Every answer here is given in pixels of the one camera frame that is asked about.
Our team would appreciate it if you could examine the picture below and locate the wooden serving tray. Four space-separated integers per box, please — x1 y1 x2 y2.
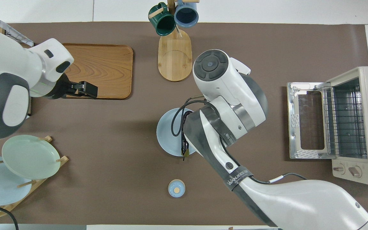
61 43 134 100

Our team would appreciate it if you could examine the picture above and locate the blue mug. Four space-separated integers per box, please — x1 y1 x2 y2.
174 0 199 28

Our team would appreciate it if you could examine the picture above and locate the glass oven door with handle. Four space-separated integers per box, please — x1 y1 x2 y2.
287 82 331 159

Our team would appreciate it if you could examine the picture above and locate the brown table mat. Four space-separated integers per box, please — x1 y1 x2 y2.
0 22 368 226

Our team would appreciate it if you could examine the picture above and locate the light blue plate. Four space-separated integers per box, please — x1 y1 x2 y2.
156 108 203 157

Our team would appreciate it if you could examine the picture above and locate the dark green mug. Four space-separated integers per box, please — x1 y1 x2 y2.
148 2 176 36

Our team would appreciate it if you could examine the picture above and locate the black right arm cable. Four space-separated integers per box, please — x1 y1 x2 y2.
171 95 307 185

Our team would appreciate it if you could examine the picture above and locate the wooden plate rack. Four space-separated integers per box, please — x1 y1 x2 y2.
0 136 69 221

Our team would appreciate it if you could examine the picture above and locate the pale green racked plate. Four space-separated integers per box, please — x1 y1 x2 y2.
2 134 61 180

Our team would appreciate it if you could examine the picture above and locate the wooden mug tree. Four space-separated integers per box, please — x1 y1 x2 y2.
148 0 200 82

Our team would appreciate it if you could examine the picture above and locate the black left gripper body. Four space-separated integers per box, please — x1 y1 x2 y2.
48 75 98 99

